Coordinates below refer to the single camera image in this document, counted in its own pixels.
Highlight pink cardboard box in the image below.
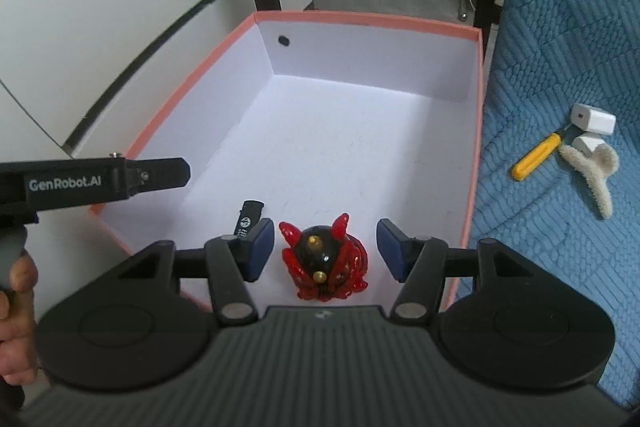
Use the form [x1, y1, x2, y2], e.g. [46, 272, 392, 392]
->
[89, 10, 485, 313]

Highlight small black flash drive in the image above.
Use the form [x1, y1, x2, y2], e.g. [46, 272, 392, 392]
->
[231, 200, 265, 240]

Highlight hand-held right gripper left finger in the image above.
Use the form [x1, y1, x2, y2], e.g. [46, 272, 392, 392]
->
[117, 218, 276, 323]

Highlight white cabinet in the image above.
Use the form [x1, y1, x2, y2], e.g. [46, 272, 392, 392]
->
[0, 0, 261, 168]

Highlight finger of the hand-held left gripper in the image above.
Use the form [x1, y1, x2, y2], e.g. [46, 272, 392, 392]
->
[125, 157, 191, 196]

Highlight white charger plug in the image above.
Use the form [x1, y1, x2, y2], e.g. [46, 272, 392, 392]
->
[570, 103, 617, 136]

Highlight red and black figurine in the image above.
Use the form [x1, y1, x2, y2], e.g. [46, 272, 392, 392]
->
[278, 213, 370, 302]

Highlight yellow handled screwdriver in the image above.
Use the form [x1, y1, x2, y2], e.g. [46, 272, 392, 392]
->
[511, 124, 573, 180]

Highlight person's left hand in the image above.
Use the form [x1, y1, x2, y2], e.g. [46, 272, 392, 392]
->
[0, 253, 40, 387]

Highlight small white block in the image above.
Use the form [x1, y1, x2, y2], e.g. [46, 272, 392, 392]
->
[571, 132, 606, 154]

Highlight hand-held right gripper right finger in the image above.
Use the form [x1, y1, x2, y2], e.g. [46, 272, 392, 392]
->
[376, 218, 538, 322]

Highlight blue quilted chair cover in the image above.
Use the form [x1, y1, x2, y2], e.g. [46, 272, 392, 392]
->
[457, 0, 640, 413]

